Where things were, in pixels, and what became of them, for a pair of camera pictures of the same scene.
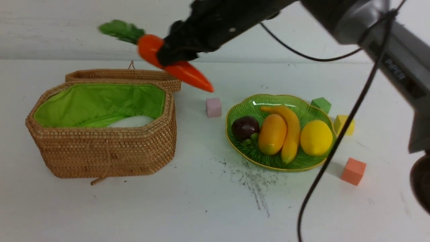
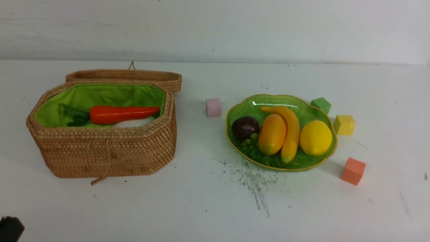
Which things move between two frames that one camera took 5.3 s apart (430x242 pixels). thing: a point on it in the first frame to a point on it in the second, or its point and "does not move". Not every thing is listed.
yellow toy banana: (289, 150) does not move
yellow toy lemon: (316, 137) does not move
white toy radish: (132, 121) does not move
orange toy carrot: (149, 44) to (106, 115)
